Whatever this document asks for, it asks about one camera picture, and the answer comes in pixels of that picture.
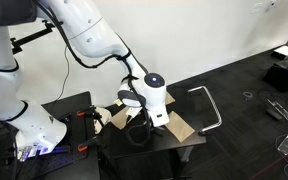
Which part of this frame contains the tan napkin behind bowl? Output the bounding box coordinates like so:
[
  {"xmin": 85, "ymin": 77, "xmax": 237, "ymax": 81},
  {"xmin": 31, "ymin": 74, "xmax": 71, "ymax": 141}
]
[{"xmin": 165, "ymin": 93, "xmax": 175, "ymax": 105}]

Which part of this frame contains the yellow sticky note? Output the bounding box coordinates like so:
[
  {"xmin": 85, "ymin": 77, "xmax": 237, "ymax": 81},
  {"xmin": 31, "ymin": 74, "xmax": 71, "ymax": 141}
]
[{"xmin": 114, "ymin": 100, "xmax": 123, "ymax": 106}]

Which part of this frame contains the tan napkin near clamps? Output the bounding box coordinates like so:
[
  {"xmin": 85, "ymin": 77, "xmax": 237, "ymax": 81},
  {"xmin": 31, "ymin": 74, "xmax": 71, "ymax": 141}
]
[{"xmin": 111, "ymin": 107, "xmax": 129, "ymax": 130}]

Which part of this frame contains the black cart table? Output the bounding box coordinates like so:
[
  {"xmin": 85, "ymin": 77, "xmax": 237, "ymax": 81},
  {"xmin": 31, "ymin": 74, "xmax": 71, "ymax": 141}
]
[{"xmin": 98, "ymin": 87, "xmax": 206, "ymax": 180}]

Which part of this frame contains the black perforated breadboard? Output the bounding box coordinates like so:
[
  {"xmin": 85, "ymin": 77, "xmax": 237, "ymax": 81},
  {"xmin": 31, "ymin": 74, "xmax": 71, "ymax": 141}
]
[{"xmin": 7, "ymin": 92, "xmax": 94, "ymax": 180}]

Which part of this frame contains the black box on floor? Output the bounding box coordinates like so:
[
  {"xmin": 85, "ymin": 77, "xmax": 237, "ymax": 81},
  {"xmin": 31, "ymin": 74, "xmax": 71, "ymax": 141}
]
[{"xmin": 263, "ymin": 64, "xmax": 288, "ymax": 93}]

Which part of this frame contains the white box on floor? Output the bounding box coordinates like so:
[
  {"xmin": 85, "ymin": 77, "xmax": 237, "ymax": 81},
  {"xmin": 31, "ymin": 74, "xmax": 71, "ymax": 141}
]
[{"xmin": 273, "ymin": 45, "xmax": 288, "ymax": 59}]

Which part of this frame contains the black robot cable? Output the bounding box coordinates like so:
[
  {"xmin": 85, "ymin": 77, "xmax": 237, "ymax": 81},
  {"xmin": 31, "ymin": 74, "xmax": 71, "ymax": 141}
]
[{"xmin": 33, "ymin": 0, "xmax": 153, "ymax": 148}]

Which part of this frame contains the silver cart handle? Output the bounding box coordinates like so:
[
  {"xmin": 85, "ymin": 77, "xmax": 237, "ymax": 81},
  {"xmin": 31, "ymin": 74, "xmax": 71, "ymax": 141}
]
[{"xmin": 187, "ymin": 85, "xmax": 223, "ymax": 136}]

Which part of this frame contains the orange-handled clamp upper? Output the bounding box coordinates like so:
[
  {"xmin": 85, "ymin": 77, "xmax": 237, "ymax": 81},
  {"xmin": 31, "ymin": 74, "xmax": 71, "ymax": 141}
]
[{"xmin": 76, "ymin": 106, "xmax": 104, "ymax": 127}]

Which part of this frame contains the orange-handled clamp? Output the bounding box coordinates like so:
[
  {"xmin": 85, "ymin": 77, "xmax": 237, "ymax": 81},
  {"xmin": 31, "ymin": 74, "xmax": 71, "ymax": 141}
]
[
  {"xmin": 76, "ymin": 106, "xmax": 104, "ymax": 127},
  {"xmin": 77, "ymin": 136, "xmax": 98, "ymax": 152}
]

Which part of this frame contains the orange-handled clamp lower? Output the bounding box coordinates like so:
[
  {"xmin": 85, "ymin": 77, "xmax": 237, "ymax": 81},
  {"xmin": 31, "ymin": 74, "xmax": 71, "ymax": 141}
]
[{"xmin": 77, "ymin": 136, "xmax": 98, "ymax": 152}]

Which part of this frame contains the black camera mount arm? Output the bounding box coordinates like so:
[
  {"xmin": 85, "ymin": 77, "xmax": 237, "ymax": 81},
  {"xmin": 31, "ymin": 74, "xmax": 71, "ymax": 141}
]
[{"xmin": 10, "ymin": 20, "xmax": 55, "ymax": 54}]

